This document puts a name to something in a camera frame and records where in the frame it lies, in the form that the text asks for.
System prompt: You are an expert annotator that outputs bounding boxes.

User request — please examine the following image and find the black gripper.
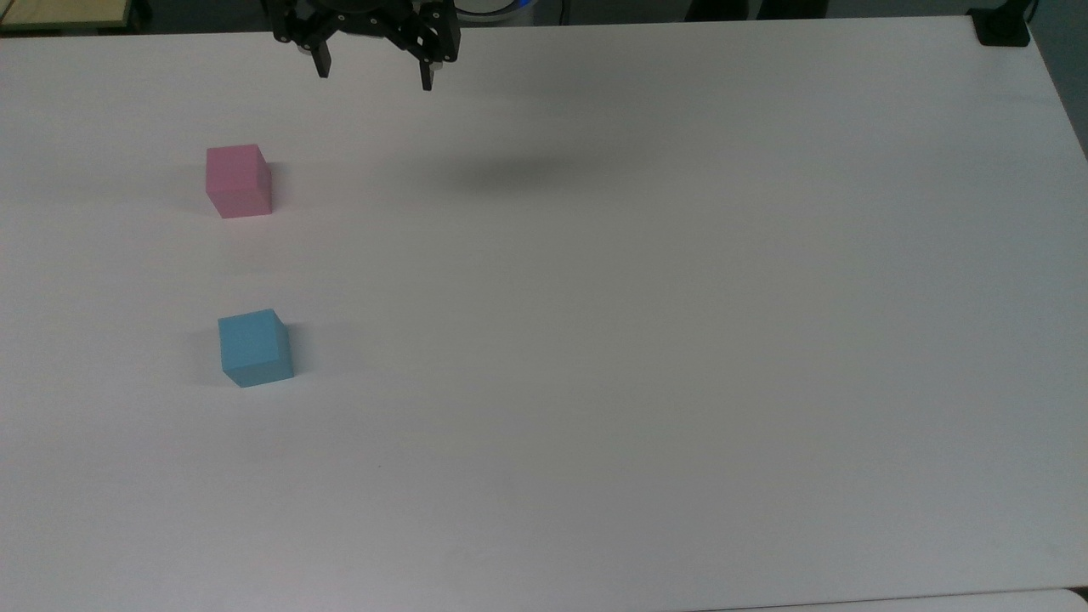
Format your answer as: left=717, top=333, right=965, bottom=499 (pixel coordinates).
left=262, top=0, right=462, bottom=92

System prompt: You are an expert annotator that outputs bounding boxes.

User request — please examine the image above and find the blue cube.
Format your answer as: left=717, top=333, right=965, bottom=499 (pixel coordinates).
left=218, top=309, right=295, bottom=388

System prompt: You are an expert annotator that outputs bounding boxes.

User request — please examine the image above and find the pink cube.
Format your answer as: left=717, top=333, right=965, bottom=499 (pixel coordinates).
left=206, top=144, right=273, bottom=219

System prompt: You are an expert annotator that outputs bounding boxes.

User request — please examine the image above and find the wooden side table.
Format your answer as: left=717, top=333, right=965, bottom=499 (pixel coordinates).
left=0, top=0, right=133, bottom=33

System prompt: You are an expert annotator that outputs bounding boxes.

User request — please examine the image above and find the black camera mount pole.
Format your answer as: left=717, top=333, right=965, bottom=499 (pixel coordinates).
left=969, top=0, right=1036, bottom=48

